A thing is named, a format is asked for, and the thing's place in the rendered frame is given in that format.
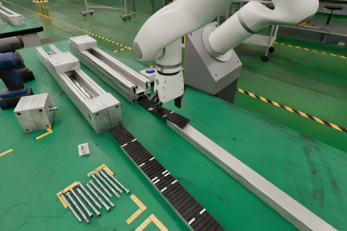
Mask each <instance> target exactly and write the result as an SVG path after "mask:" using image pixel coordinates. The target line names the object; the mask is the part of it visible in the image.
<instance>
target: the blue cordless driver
mask: <svg viewBox="0 0 347 231"><path fill-rule="evenodd" d="M22 65H23V60H22V57H21V55H20V53H18V52H15V54H14V53H13V52H11V53H4V54H0V79H1V80H2V81H3V83H4V84H5V86H6V87H7V88H6V89H2V90H1V93H0V107H1V109H2V110H6V109H10V108H15V107H16V106H17V104H18V102H19V100H20V98H21V97H23V96H30V95H34V93H33V91H32V89H31V87H27V85H24V84H23V83H22V82H23V80H22V78H21V77H20V75H19V74H18V72H17V71H16V70H15V69H12V68H18V67H19V66H20V67H22Z"/></svg>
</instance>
